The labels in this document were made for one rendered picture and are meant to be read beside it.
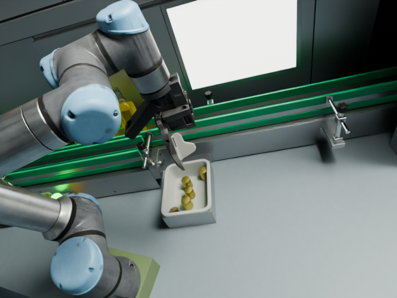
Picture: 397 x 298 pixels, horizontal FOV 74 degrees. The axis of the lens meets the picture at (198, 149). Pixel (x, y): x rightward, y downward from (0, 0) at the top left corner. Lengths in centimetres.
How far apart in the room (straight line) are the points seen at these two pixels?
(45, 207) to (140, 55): 44
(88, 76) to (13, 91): 96
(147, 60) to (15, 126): 23
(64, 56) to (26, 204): 37
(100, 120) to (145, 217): 72
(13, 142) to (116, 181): 72
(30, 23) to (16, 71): 25
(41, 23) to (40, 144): 73
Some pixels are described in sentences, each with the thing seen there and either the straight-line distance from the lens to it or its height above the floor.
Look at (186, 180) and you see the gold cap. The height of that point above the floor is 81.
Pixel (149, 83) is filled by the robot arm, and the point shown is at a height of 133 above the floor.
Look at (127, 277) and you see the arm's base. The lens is 83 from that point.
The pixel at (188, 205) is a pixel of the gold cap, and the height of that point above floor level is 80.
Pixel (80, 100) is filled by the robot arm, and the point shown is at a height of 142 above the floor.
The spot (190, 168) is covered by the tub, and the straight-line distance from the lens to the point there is 102.
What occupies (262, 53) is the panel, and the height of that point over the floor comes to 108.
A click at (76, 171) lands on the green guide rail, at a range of 113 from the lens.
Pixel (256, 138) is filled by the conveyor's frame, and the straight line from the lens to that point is 102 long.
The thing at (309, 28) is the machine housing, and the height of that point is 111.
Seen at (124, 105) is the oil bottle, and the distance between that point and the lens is 98.
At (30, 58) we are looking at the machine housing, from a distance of 122.
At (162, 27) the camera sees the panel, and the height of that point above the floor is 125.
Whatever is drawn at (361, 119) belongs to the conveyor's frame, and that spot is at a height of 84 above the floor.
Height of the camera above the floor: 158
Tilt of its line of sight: 45 degrees down
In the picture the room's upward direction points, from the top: 21 degrees counter-clockwise
